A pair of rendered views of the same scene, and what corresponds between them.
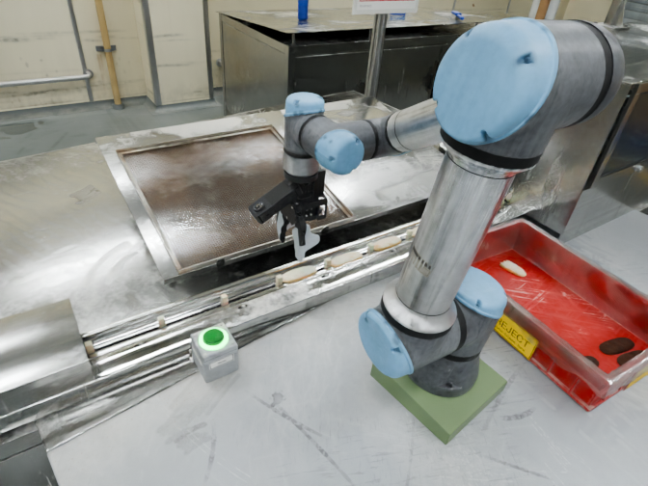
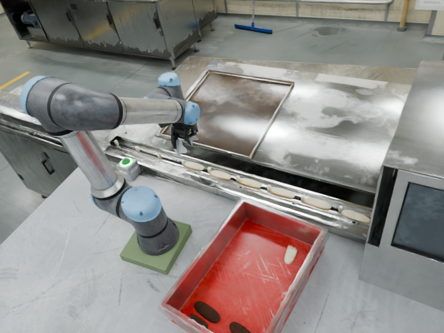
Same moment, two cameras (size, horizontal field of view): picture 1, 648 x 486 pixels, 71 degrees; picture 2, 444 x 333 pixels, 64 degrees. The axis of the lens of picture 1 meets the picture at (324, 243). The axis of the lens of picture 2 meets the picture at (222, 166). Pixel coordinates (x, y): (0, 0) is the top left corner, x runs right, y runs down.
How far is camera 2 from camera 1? 134 cm
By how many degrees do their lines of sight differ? 57
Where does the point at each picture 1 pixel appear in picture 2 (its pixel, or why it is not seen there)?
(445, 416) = (128, 250)
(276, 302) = (166, 168)
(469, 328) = (119, 211)
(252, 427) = not seen: hidden behind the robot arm
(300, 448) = (103, 215)
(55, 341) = (102, 133)
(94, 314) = (139, 134)
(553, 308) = (260, 288)
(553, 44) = (27, 92)
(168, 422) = not seen: hidden behind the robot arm
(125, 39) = not seen: outside the picture
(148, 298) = (155, 139)
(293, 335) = (160, 186)
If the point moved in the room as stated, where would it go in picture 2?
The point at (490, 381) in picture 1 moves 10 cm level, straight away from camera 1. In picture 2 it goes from (160, 262) to (187, 263)
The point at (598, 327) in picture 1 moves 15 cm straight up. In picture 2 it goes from (258, 320) to (254, 295)
